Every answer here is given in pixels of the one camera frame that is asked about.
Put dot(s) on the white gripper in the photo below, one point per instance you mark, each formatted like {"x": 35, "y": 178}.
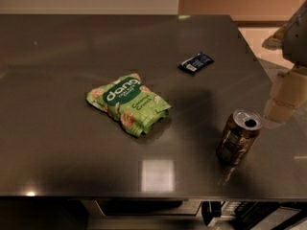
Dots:
{"x": 296, "y": 40}

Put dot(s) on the green rice chip bag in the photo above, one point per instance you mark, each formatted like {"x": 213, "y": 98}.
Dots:
{"x": 131, "y": 103}

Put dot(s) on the dark blue rxbar wrapper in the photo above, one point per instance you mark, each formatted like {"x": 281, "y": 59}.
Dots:
{"x": 194, "y": 64}

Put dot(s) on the brown soda can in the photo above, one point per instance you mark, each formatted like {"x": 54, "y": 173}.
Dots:
{"x": 241, "y": 130}

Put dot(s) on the metal drawer under table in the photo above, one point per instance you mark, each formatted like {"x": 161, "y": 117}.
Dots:
{"x": 98, "y": 208}

